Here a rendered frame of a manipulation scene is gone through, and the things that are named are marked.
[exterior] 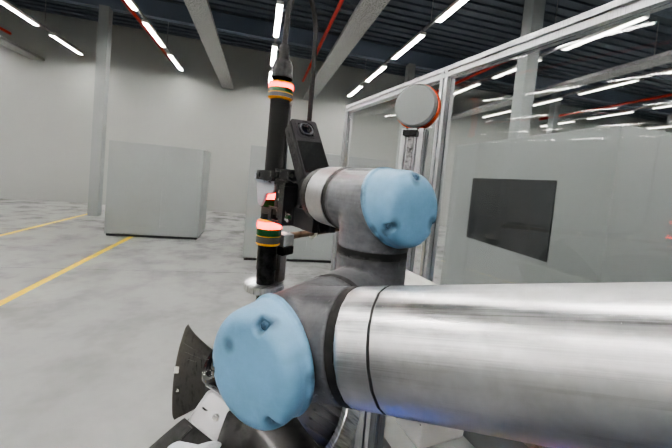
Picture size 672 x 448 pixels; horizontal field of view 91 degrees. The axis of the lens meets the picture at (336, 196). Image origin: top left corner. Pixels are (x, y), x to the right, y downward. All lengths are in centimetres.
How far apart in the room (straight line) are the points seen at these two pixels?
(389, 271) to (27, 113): 1447
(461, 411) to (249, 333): 12
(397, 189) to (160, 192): 758
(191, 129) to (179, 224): 577
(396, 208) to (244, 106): 1261
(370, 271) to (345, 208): 7
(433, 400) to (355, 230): 18
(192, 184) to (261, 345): 748
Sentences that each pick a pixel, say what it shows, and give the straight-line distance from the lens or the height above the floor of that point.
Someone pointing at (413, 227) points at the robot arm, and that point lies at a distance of 31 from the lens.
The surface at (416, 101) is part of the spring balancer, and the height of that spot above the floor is 189.
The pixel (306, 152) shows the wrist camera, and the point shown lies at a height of 163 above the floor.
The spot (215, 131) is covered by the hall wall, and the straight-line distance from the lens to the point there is 1281.
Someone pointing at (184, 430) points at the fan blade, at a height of 110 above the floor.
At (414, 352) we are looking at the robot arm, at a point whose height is 151.
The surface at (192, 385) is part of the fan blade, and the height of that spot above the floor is 105.
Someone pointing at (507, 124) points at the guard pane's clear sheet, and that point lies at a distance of 113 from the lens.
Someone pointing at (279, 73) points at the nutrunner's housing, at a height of 176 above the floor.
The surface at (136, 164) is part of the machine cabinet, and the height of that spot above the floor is 151.
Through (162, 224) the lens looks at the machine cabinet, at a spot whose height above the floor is 30.
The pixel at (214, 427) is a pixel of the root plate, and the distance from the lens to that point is 81.
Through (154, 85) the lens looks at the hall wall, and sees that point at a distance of 1343.
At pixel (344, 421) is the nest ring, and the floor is 112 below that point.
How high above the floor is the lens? 160
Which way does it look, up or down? 3 degrees down
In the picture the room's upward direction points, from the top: 5 degrees clockwise
